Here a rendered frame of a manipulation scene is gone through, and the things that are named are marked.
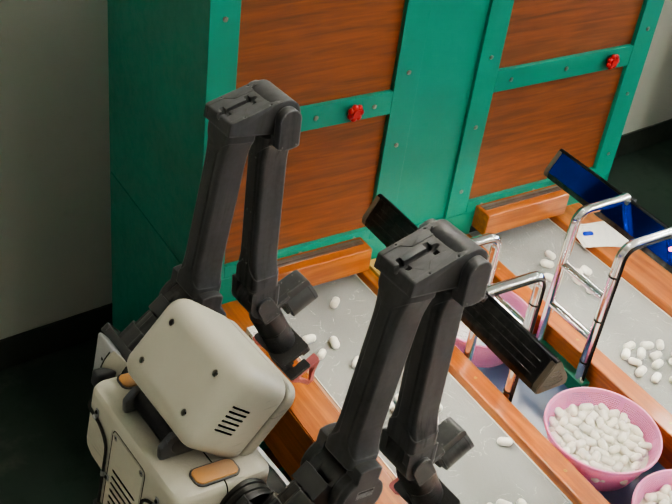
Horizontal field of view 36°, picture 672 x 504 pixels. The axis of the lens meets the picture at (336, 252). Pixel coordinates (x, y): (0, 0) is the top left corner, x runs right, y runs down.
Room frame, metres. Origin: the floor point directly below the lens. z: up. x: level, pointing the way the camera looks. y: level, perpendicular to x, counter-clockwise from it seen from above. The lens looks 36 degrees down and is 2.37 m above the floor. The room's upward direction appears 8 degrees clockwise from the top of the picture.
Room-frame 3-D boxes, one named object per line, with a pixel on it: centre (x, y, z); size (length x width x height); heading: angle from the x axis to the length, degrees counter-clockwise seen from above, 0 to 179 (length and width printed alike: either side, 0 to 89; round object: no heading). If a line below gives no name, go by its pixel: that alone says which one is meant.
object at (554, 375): (1.74, -0.26, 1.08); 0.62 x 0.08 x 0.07; 37
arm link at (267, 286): (1.43, 0.13, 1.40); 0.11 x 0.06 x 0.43; 41
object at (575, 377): (2.02, -0.65, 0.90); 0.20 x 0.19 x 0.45; 37
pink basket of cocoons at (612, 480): (1.69, -0.65, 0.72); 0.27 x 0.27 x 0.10
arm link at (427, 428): (1.11, -0.15, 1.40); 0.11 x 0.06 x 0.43; 41
